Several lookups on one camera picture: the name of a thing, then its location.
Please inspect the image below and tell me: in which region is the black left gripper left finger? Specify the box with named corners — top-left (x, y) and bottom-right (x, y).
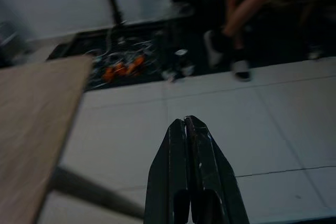
top-left (143, 118), bottom-right (191, 224)

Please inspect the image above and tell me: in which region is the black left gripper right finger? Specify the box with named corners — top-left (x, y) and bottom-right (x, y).
top-left (184, 115), bottom-right (249, 224)

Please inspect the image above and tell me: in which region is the black white-soled shoe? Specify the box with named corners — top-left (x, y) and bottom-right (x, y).
top-left (231, 57), bottom-right (253, 82)

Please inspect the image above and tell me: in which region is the orange tool pile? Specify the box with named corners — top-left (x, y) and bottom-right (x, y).
top-left (101, 55), bottom-right (145, 82)

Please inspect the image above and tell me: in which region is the light wooden table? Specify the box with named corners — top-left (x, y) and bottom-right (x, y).
top-left (0, 55), bottom-right (145, 224)

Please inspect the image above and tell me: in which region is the large black floor mat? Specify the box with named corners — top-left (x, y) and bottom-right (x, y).
top-left (46, 11), bottom-right (336, 92)

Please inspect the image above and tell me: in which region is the person's bare leg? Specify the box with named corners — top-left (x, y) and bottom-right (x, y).
top-left (222, 0), bottom-right (279, 50)

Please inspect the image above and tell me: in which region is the black stand pole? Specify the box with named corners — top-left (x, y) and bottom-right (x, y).
top-left (87, 0), bottom-right (128, 28)

